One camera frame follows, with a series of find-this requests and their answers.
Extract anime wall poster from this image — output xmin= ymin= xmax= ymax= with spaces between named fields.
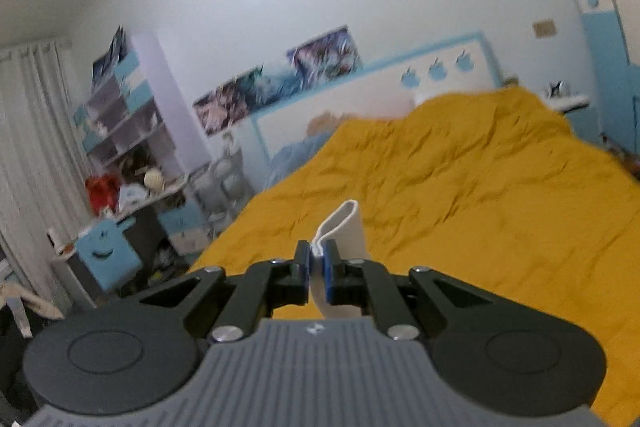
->
xmin=192 ymin=67 xmax=301 ymax=136
xmin=286 ymin=26 xmax=364 ymax=90

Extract red bag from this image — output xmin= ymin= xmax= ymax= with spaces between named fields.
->
xmin=85 ymin=174 xmax=122 ymax=215

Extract white printed t-shirt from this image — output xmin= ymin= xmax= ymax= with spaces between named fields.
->
xmin=309 ymin=200 xmax=372 ymax=321

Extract blue white drawer cabinet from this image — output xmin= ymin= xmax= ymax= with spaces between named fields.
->
xmin=159 ymin=201 xmax=213 ymax=258

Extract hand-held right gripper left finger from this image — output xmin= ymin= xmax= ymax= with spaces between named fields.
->
xmin=140 ymin=240 xmax=312 ymax=344

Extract dark grey desk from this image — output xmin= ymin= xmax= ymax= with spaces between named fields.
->
xmin=52 ymin=206 xmax=173 ymax=309

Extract yellow blanket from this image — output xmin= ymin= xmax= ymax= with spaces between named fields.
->
xmin=187 ymin=87 xmax=640 ymax=427

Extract white blue shelf unit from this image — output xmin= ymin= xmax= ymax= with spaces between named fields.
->
xmin=72 ymin=26 xmax=213 ymax=212

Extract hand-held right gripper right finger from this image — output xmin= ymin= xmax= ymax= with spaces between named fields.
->
xmin=323 ymin=240 xmax=494 ymax=342

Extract light blue bedding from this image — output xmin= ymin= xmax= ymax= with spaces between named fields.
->
xmin=262 ymin=131 xmax=335 ymax=192

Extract orange plush toy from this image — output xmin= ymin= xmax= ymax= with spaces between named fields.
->
xmin=306 ymin=111 xmax=352 ymax=138

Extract blue white wardrobe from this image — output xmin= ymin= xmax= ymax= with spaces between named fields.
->
xmin=530 ymin=0 xmax=640 ymax=158

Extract cream round ornament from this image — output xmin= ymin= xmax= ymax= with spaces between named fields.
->
xmin=143 ymin=169 xmax=165 ymax=194

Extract beige cloth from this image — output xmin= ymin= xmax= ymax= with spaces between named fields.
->
xmin=0 ymin=283 xmax=65 ymax=319

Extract white blue bed headboard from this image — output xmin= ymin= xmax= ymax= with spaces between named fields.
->
xmin=252 ymin=32 xmax=503 ymax=178

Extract white bedside shelf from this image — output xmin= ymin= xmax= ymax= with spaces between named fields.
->
xmin=547 ymin=93 xmax=592 ymax=114

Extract white curtain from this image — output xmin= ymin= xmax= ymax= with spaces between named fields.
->
xmin=0 ymin=38 xmax=93 ymax=313

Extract blue smiley-back chair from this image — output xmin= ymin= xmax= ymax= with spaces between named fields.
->
xmin=75 ymin=217 xmax=142 ymax=293

